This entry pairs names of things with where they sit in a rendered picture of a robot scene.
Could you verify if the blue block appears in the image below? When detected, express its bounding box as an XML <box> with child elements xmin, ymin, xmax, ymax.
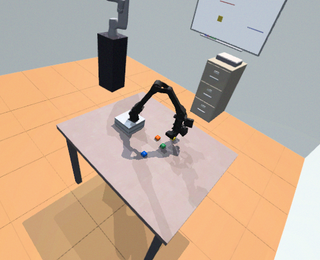
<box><xmin>140</xmin><ymin>151</ymin><xmax>147</xmax><ymax>157</ymax></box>

